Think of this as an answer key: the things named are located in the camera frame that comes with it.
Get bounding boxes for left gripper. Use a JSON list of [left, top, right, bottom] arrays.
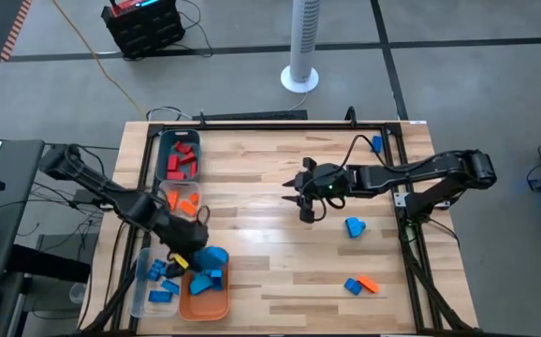
[[155, 217, 211, 280]]

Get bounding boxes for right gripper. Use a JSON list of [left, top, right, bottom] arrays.
[[282, 157, 352, 224]]

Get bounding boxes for blue wedge block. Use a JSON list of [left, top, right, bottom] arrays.
[[188, 273, 213, 296]]

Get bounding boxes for small clear plastic bin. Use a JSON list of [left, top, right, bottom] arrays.
[[157, 181, 203, 221]]

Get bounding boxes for blue heart-shaped block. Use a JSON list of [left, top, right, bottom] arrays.
[[344, 216, 368, 240]]

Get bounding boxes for orange plastic bin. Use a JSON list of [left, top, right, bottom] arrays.
[[178, 252, 231, 323]]

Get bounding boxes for large clear plastic bin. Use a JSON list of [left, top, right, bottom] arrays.
[[129, 246, 182, 319]]

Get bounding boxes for black power strip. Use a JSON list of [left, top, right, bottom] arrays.
[[192, 109, 309, 122]]

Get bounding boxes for teal grey plastic bin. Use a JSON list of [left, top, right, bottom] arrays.
[[155, 128, 202, 183]]

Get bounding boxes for orange four-stud brick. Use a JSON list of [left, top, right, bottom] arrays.
[[357, 274, 380, 295]]

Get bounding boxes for clear cup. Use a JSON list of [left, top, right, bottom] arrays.
[[68, 282, 88, 304]]

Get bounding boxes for black beam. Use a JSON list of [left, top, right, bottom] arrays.
[[7, 242, 92, 285]]

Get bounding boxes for white tower fan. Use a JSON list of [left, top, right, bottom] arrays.
[[279, 0, 321, 95]]

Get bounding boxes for black operator desk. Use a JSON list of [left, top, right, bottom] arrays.
[[0, 139, 46, 282]]

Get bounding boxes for black crate with red top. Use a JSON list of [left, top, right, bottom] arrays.
[[100, 0, 187, 61]]

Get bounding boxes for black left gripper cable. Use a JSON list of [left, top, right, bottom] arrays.
[[195, 204, 212, 227]]

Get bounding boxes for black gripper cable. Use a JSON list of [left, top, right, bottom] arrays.
[[195, 204, 212, 227], [316, 134, 396, 224]]

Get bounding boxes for black aluminium rig frame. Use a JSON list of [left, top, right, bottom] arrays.
[[80, 119, 482, 337]]

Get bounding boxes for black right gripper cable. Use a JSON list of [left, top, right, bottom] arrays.
[[316, 134, 396, 224]]

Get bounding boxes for grey cable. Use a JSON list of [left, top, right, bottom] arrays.
[[145, 105, 196, 123]]

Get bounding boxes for black floor cables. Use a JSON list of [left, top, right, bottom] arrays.
[[176, 0, 215, 60]]

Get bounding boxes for yellow cable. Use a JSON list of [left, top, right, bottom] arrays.
[[50, 0, 148, 118]]

